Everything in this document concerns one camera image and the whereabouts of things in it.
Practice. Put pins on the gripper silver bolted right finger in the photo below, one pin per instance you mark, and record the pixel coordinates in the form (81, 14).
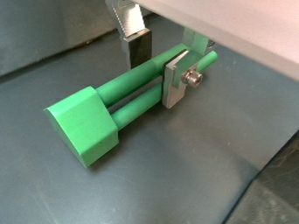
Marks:
(183, 73)

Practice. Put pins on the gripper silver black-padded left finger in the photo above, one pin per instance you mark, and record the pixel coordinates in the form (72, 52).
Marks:
(134, 36)

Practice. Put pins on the green three prong object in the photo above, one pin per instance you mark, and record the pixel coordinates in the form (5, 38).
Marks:
(80, 117)

